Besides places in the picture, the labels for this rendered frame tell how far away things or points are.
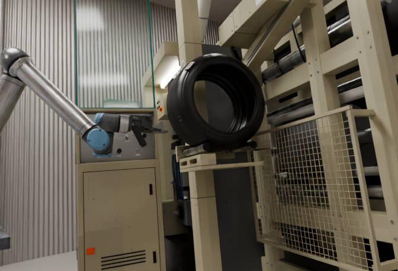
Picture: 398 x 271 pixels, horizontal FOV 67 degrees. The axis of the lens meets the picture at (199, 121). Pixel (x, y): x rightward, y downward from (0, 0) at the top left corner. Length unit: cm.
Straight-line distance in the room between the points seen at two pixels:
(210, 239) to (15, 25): 355
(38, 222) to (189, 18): 292
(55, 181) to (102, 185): 201
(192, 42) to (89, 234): 142
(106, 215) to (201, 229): 63
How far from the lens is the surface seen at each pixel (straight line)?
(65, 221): 414
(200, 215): 194
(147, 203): 217
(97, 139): 138
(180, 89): 161
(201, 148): 158
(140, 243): 219
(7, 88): 169
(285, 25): 190
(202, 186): 194
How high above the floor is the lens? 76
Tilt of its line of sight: 10 degrees up
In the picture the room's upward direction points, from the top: 5 degrees counter-clockwise
